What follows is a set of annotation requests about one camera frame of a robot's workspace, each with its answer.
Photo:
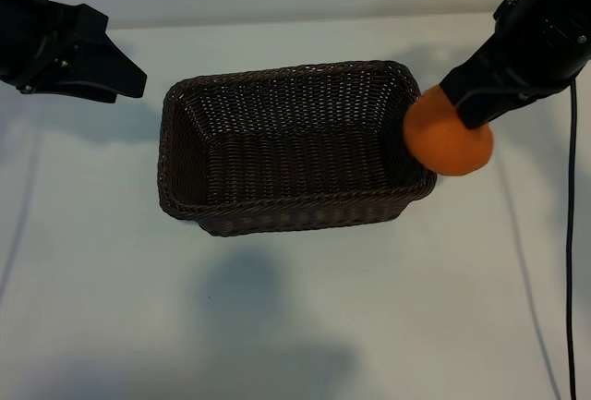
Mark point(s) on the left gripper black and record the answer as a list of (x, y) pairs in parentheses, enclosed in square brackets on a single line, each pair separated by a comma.
[(55, 35)]

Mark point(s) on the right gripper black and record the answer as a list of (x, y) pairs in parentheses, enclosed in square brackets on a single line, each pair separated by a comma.
[(554, 40)]

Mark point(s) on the orange fruit with knob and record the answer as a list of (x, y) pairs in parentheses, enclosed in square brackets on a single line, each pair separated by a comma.
[(443, 146)]

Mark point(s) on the dark brown wicker basket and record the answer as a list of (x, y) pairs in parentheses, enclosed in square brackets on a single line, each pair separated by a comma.
[(300, 178)]

